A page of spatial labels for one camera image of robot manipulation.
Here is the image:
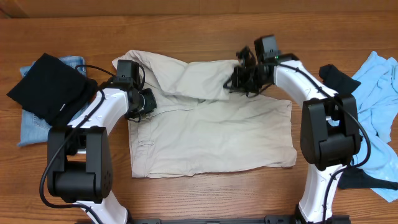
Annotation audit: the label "beige khaki shorts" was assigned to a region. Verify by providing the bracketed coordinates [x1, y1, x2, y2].
[124, 50, 297, 178]

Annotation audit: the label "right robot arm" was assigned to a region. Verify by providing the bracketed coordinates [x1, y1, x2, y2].
[223, 35, 361, 224]

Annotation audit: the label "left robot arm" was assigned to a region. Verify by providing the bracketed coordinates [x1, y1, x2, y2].
[39, 60, 157, 223]

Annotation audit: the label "black Nike t-shirt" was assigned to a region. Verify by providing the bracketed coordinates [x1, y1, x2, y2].
[318, 64, 397, 190]

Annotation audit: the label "folded black garment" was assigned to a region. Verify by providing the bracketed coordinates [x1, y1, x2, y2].
[7, 54, 97, 126]

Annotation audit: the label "folded blue denim jeans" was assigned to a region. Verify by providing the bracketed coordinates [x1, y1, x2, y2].
[17, 55, 85, 147]

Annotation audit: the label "light blue shirt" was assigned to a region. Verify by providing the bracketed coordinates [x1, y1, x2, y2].
[338, 51, 397, 202]

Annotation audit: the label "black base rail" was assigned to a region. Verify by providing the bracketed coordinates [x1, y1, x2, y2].
[76, 213, 352, 224]

